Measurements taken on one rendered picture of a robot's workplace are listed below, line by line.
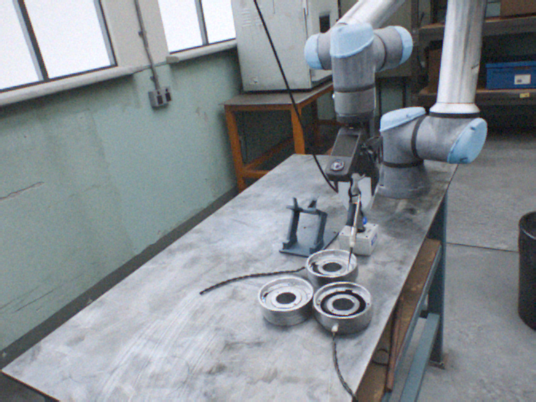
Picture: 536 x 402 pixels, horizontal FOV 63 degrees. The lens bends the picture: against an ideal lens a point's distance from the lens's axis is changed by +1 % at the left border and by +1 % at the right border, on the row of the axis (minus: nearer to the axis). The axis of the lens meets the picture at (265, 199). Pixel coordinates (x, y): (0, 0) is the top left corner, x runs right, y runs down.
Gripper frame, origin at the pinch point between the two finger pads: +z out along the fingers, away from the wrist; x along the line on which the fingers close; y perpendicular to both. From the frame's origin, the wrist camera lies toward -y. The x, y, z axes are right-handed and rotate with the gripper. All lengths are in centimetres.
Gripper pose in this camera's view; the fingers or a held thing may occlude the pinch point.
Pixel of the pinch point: (356, 210)
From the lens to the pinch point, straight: 91.7
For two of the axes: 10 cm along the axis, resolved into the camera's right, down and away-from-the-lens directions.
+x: -8.4, -1.1, 5.3
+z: 1.4, 9.1, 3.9
